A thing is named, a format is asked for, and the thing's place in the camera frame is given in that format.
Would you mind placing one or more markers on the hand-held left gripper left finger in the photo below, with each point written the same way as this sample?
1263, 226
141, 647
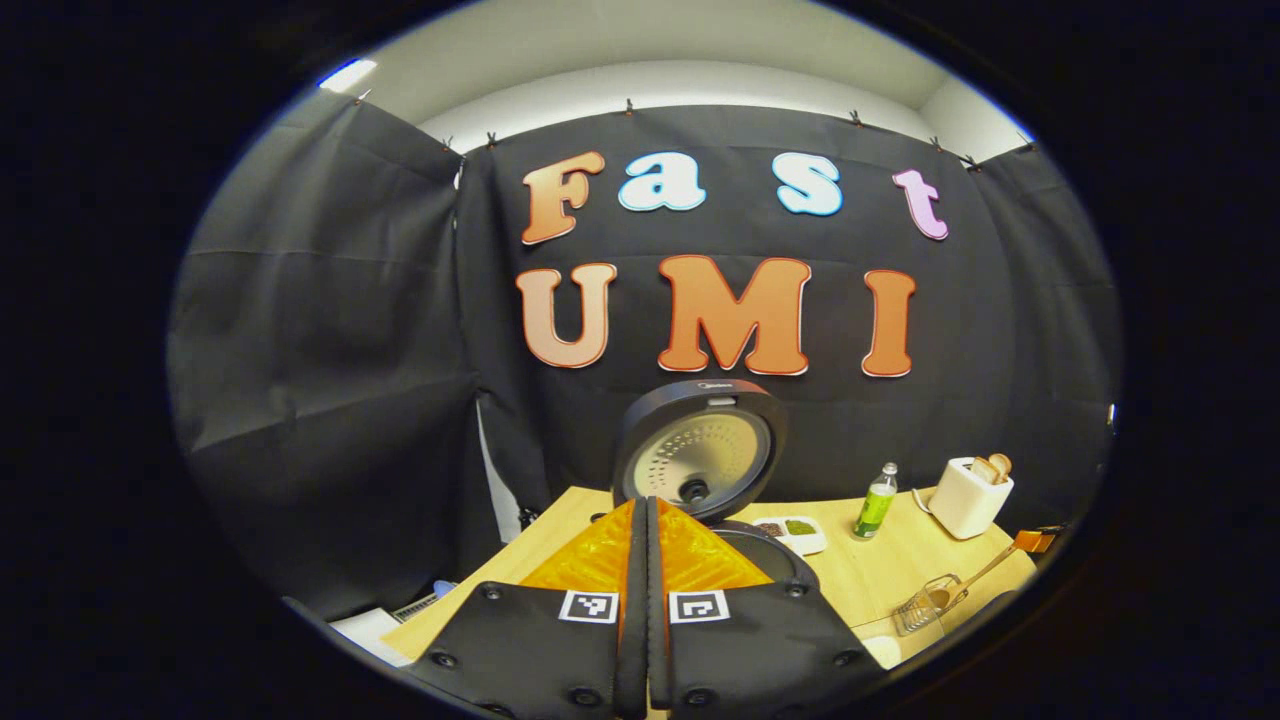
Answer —
632, 650

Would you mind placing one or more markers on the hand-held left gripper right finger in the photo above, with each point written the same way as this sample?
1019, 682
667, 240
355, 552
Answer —
658, 650

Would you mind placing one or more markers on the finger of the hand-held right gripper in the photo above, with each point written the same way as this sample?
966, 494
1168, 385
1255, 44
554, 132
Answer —
1036, 540

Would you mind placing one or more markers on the wooden spoon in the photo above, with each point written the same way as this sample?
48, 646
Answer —
985, 572

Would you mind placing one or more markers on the black rice cooker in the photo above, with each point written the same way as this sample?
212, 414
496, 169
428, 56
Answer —
700, 450

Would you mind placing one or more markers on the white toaster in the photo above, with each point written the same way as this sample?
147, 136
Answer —
965, 505

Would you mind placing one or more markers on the toast slice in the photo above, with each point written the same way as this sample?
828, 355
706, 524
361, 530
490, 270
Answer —
983, 470
1001, 464

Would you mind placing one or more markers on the green drink bottle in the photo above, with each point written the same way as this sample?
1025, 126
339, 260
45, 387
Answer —
875, 510

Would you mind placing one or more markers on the divided white grain dish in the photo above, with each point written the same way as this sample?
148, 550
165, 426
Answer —
800, 540

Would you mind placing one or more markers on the white sheet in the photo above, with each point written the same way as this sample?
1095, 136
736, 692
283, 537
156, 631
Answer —
370, 635

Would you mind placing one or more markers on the black backdrop cloth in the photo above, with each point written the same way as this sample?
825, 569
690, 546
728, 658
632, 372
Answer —
350, 350

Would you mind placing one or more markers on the ceiling light panel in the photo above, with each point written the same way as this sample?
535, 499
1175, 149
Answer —
347, 75

